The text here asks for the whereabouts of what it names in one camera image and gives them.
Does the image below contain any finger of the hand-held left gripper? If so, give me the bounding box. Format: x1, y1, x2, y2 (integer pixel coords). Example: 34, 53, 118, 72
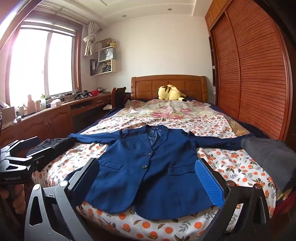
1, 136, 41, 156
7, 146, 56, 172

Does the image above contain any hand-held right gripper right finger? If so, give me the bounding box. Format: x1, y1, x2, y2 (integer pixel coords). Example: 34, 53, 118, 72
195, 158, 271, 241

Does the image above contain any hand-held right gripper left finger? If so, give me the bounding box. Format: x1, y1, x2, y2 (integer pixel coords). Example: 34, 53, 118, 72
24, 158, 100, 241

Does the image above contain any blue suit jacket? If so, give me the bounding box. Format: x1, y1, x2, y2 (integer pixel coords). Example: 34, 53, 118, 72
68, 125, 252, 220

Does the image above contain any person's left hand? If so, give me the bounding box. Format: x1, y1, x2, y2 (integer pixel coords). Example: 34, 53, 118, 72
0, 185, 25, 210

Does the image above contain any black cloth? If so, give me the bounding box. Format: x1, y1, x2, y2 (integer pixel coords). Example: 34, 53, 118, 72
25, 138, 77, 158

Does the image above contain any orange fruit print bed sheet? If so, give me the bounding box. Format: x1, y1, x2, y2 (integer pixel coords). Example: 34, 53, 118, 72
32, 113, 278, 241

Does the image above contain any pale pink bottle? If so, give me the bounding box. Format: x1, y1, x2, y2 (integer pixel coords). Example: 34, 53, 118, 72
27, 95, 36, 114

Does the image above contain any wooden desk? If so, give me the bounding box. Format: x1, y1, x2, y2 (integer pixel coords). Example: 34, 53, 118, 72
0, 93, 114, 149

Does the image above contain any golden cloth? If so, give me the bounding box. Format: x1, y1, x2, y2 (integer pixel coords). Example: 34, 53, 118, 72
231, 120, 251, 137

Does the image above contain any grey cloth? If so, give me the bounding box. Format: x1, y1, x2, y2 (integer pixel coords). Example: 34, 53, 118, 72
240, 137, 296, 193

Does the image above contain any wooden chair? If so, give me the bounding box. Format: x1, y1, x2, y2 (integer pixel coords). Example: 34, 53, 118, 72
112, 87, 131, 109

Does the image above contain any wooden framed window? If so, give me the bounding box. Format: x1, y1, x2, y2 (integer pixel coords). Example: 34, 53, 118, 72
6, 17, 82, 107

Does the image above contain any pink floral blanket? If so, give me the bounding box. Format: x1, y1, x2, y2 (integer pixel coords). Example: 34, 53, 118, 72
116, 99, 222, 130

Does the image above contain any wooden bed headboard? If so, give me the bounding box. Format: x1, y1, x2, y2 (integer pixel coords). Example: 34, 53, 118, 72
131, 75, 208, 102

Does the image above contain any yellow plush toy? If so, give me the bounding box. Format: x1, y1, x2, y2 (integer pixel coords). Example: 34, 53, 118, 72
158, 85, 187, 102

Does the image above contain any white shopping bag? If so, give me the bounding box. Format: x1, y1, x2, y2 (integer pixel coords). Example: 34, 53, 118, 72
98, 47, 114, 62

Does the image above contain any wooden slatted wardrobe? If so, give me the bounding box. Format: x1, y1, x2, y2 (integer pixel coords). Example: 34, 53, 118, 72
205, 0, 293, 142

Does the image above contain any tied beige curtain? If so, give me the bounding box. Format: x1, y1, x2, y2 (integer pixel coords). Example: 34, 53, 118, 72
83, 22, 102, 56

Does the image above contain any white wall shelf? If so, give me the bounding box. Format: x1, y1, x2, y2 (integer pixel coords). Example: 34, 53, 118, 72
90, 38, 118, 76

